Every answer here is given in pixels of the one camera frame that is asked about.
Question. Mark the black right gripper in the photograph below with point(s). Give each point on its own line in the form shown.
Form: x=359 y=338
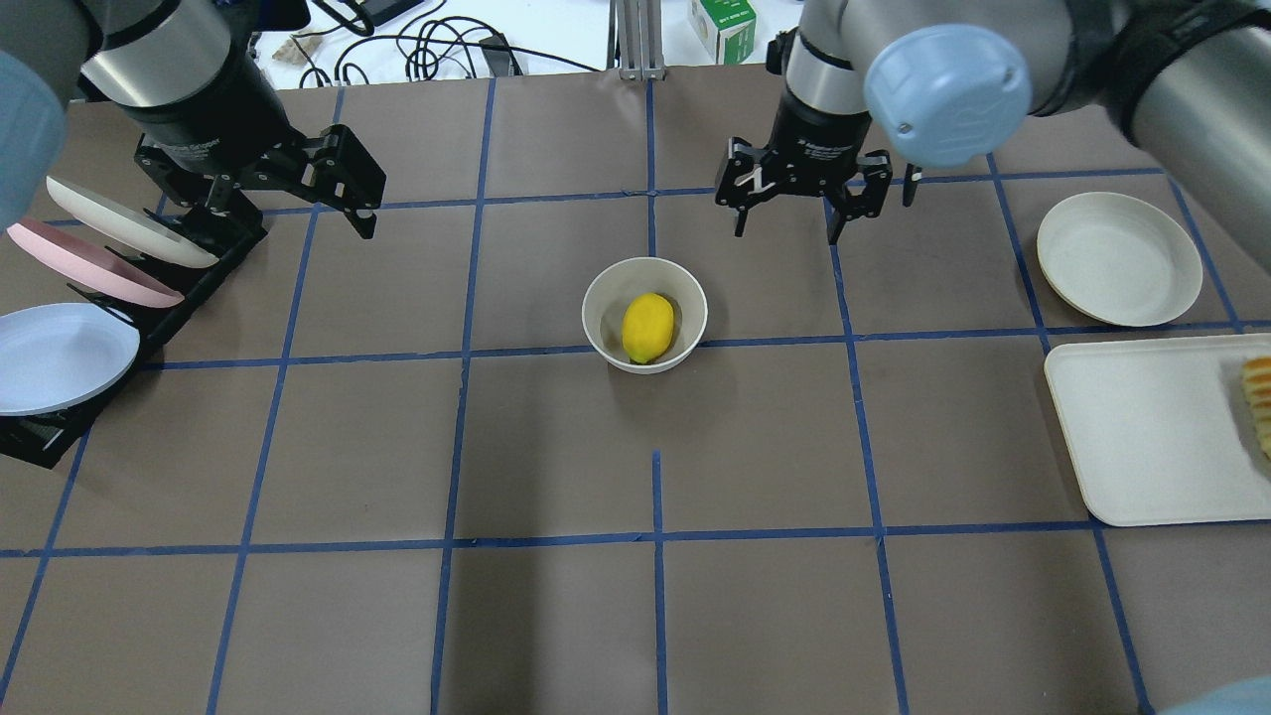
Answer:
x=820 y=132

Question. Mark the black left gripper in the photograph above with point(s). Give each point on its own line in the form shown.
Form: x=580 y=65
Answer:
x=202 y=116

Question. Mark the white ceramic bowl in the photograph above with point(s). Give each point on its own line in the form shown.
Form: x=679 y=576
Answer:
x=609 y=294

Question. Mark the yellow lemon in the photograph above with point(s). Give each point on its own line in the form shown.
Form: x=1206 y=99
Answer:
x=647 y=327

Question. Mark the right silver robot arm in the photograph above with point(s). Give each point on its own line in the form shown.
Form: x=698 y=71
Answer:
x=947 y=81

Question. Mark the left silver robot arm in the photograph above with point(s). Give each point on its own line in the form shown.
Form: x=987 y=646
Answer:
x=137 y=53

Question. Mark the cream plate in rack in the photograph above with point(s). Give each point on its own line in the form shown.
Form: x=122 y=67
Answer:
x=127 y=226

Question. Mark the green white carton box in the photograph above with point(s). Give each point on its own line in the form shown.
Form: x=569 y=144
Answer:
x=726 y=29

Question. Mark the pink plate in rack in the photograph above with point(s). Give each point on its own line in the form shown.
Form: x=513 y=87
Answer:
x=91 y=266

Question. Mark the black power adapter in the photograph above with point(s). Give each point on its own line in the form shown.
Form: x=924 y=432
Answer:
x=383 y=11

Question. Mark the light blue plate in rack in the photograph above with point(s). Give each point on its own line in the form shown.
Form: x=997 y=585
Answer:
x=58 y=355

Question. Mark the cream round plate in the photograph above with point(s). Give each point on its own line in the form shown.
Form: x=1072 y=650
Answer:
x=1119 y=260

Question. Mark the black dish rack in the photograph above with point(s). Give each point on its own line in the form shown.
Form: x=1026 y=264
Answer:
x=43 y=439

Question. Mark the cream rectangular tray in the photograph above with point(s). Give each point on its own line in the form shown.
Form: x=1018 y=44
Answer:
x=1158 y=431

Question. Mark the sliced yellow fruit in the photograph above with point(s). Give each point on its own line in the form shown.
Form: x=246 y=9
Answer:
x=1256 y=391

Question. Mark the aluminium frame post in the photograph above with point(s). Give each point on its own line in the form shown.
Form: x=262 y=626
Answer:
x=635 y=40

